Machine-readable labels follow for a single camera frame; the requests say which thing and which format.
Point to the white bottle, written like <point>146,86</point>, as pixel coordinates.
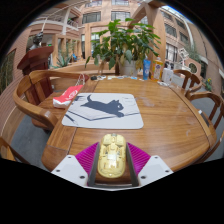
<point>167,76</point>

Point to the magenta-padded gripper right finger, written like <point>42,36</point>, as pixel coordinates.
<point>154,168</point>

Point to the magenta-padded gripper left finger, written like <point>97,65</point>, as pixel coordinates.
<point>70,168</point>

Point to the grey cat-print mouse pad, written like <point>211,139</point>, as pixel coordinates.
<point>130,115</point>

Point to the red paper shopping bag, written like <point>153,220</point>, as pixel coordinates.
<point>66,96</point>

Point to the green potted plant white pot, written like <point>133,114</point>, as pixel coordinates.
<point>125,43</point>

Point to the dark bust statue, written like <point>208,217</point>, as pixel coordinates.
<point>37,40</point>

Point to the spiky green agave plant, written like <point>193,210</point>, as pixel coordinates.
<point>63,60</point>

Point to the wooden armchair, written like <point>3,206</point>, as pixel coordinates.
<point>101,68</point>
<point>213,103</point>
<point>191,80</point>
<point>35,111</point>

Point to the small black object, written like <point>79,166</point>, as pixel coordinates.
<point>93,78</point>

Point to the dark wooden lectern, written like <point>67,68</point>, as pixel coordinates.
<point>36,60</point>

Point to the yellow bottle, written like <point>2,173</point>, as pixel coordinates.
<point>157,70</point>

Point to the blue tube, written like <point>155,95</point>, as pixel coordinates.
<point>146,70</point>

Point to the yellow computer mouse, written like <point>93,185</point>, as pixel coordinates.
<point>112,156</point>

